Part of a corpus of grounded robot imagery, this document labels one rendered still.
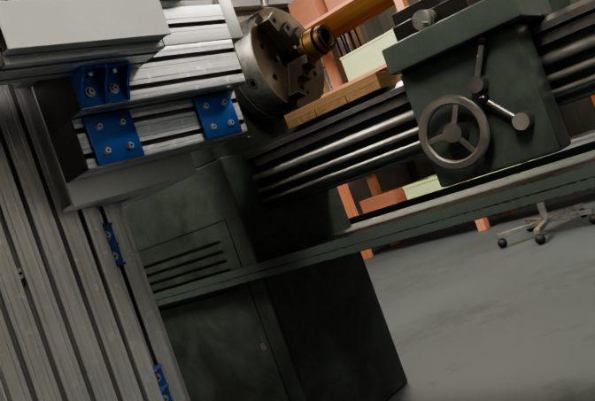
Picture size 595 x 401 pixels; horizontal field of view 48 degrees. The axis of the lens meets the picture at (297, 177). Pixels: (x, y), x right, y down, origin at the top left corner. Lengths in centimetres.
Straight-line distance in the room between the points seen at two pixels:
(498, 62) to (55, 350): 98
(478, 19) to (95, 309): 90
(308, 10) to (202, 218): 398
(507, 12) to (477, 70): 13
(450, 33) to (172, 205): 100
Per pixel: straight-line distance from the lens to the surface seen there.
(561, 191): 135
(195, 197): 192
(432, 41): 140
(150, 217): 209
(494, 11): 135
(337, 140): 173
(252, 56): 185
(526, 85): 138
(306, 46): 188
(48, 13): 102
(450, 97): 139
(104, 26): 105
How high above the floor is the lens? 69
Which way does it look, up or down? 2 degrees up
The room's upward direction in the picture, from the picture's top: 20 degrees counter-clockwise
